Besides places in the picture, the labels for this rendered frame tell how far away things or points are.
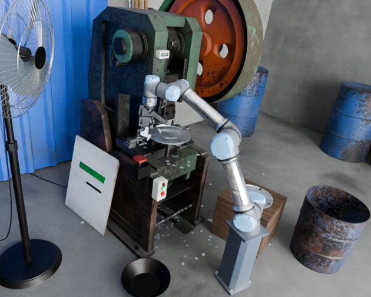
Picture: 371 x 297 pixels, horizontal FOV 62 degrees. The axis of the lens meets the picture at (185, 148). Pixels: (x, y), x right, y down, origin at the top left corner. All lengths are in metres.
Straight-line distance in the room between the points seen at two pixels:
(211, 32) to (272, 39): 3.13
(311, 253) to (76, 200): 1.76
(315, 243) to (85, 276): 1.52
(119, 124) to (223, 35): 0.90
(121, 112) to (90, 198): 0.71
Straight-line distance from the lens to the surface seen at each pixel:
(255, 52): 2.01
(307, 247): 2.40
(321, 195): 2.57
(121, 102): 2.08
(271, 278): 2.31
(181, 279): 2.13
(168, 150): 2.01
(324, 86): 4.95
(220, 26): 2.14
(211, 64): 2.18
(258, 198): 1.75
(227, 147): 1.47
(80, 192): 2.48
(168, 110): 1.96
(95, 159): 2.28
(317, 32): 4.97
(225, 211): 2.30
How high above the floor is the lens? 1.62
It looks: 27 degrees down
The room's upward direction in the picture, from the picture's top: 8 degrees clockwise
